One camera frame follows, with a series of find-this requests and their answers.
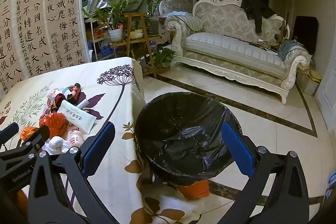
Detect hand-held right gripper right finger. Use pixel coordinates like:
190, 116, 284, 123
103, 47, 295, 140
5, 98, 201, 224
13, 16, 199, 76
221, 121, 310, 224

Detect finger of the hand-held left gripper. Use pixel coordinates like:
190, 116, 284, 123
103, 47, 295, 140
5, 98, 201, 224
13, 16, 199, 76
0, 126, 50, 160
0, 123, 19, 146

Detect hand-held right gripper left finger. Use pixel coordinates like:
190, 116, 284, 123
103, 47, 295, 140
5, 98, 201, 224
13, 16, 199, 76
28, 121, 124, 224

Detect orange plastic bag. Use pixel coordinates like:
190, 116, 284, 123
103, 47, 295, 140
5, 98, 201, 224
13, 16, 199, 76
20, 126, 40, 141
39, 112, 70, 139

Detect white tissue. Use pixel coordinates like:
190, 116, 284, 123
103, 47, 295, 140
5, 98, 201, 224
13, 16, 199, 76
45, 136, 70, 153

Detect small white yogurt bottle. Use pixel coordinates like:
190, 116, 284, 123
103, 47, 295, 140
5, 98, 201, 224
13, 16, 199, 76
67, 128, 86, 147

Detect white tissue packet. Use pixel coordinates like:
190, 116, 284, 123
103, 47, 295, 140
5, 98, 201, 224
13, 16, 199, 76
56, 100, 101, 134

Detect dark red cloth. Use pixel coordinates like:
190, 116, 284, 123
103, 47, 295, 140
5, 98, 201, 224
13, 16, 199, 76
54, 93, 66, 109

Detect white toothpaste tube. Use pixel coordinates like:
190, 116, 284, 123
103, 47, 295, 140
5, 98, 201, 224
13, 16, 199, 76
77, 98, 91, 110

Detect clear plastic wrapper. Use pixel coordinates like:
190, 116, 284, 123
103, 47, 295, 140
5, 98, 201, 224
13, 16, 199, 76
47, 88, 63, 98

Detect red label bottle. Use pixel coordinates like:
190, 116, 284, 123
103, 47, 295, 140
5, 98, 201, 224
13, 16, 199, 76
69, 83, 82, 104

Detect orange waste bin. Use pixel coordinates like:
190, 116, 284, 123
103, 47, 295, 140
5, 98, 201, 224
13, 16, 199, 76
177, 179, 210, 199

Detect black-lined trash bin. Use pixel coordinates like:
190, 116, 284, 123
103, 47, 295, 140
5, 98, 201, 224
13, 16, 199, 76
134, 92, 243, 186

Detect floral tablecloth table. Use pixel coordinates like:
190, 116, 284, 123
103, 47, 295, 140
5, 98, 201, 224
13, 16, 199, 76
0, 57, 208, 224

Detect blue plastic crate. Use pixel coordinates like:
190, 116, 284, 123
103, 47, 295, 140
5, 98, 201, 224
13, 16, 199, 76
100, 44, 114, 55

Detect grey box with yellow cloth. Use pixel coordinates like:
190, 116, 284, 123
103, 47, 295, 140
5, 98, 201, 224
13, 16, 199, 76
297, 69, 323, 96

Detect blue striped cloth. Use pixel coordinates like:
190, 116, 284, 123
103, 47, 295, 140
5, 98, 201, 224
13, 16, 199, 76
325, 172, 336, 198

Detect white door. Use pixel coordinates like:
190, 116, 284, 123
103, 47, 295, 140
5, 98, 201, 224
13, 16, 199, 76
314, 56, 336, 135

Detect scattered papers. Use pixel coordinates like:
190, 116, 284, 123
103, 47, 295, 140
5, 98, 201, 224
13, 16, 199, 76
249, 40, 280, 52

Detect ornate white sofa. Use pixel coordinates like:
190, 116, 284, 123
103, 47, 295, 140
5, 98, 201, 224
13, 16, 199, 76
164, 0, 311, 105

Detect small leafy green plant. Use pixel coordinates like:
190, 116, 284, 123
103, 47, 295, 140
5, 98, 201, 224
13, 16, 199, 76
151, 48, 176, 68

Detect plant in white pot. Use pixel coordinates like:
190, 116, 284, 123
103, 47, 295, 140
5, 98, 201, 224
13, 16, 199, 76
81, 0, 139, 42

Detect teal blanket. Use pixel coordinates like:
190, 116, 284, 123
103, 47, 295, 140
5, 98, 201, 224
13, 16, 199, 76
278, 40, 307, 60

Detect white metal shelf rack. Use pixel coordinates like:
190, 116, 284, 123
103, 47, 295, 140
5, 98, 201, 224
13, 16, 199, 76
83, 18, 116, 62

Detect small yellow pot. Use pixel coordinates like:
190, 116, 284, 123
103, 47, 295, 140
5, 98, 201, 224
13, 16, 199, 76
130, 28, 144, 39

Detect wooden plant stand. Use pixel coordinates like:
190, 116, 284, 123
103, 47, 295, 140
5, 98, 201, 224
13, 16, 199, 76
110, 12, 163, 79

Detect tall plant in dark pot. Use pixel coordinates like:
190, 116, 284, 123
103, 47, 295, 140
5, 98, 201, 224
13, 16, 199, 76
139, 0, 172, 35

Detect black jacket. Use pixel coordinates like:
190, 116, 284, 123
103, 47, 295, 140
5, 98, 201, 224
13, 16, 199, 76
240, 0, 276, 33

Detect ornate white armchair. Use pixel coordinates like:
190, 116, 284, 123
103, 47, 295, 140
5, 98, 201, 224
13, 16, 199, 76
158, 0, 195, 20

